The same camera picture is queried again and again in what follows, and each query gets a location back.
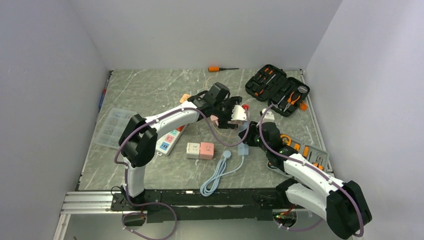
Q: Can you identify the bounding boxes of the grey tool case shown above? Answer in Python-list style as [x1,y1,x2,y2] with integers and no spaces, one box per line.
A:
[266,132,331,178]

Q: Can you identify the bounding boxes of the aluminium rail frame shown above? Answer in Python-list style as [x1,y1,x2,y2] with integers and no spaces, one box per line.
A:
[54,187,334,240]

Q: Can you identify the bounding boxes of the black tool case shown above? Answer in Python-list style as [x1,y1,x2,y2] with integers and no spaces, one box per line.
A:
[245,64,310,117]

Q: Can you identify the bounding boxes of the pink cube socket adapter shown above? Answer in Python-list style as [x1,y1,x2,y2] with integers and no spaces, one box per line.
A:
[199,142,215,160]

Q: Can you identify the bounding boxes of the orange pliers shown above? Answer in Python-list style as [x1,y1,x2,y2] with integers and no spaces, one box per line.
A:
[283,91,302,112]

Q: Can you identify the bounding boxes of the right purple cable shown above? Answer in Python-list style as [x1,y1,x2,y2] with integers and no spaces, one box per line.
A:
[258,105,365,238]

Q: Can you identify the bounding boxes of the orange handled screwdriver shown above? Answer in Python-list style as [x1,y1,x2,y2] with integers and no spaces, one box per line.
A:
[207,66,239,73]

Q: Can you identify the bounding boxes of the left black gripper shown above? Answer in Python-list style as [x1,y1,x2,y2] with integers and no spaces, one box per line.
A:
[213,97,243,130]

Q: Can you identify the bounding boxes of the white cube socket adapter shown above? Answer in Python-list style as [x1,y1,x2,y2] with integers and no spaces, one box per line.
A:
[186,142,201,159]

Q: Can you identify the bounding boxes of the orange tape measure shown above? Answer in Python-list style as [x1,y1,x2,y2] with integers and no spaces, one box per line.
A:
[280,134,292,146]

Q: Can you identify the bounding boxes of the light blue power strip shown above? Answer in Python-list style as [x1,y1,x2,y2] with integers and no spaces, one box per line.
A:
[237,124,250,157]

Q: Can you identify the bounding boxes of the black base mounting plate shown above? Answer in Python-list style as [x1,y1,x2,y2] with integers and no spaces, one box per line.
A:
[110,188,301,223]

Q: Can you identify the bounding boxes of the light blue plug and cable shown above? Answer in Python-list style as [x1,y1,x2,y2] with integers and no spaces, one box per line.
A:
[199,150,246,198]

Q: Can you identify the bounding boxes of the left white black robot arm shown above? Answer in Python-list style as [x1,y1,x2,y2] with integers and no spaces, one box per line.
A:
[114,82,249,210]

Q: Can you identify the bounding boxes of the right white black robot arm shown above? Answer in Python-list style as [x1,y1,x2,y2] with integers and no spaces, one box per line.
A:
[238,121,372,240]

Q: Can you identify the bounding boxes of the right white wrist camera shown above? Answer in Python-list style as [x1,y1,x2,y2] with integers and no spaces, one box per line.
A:
[260,108,275,123]

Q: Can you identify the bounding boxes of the blue red pen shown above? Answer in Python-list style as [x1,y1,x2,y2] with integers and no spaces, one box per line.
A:
[98,79,109,110]

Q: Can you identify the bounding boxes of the beige orange cube adapter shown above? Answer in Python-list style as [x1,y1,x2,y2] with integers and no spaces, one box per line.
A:
[179,93,191,103]

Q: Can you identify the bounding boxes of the white power strip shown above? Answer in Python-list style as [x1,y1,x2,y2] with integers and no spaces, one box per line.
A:
[155,125,186,156]

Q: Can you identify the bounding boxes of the clear plastic screw box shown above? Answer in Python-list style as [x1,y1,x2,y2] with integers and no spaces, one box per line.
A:
[94,107,137,149]

